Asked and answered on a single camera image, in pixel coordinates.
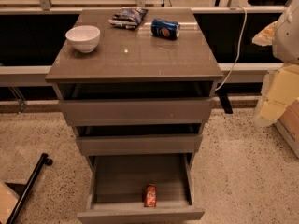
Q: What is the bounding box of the white ceramic bowl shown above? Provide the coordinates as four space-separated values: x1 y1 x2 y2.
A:
65 25 100 53

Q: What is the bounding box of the blue pepsi can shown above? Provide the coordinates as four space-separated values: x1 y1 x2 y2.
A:
151 19 180 40

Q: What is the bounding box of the grey drawer cabinet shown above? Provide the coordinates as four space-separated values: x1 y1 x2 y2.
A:
45 7 224 173

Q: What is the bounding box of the cardboard box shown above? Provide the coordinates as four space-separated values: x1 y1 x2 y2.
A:
275 98 299 158

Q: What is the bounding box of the white cable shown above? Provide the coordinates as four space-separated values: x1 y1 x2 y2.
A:
214 5 248 91

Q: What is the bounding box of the red coke can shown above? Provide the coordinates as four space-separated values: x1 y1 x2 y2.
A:
144 184 157 207

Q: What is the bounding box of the grey middle drawer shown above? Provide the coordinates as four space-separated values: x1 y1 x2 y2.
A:
76 124 202 156

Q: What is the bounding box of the grey window rail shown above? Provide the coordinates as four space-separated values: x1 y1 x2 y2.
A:
0 63 282 87

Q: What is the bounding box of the grey open bottom drawer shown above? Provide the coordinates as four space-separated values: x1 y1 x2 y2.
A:
78 154 204 224

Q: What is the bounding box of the grey top drawer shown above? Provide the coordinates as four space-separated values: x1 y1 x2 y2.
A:
59 81 215 128

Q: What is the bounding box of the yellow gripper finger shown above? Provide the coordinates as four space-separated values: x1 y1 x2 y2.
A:
252 21 278 47
253 63 299 127

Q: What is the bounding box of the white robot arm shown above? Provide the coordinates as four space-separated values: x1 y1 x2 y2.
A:
252 0 299 127

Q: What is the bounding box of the black metal bar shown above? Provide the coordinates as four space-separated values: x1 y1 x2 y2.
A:
5 153 53 224

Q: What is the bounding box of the blue chip bag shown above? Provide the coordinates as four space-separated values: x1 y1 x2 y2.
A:
108 7 149 29

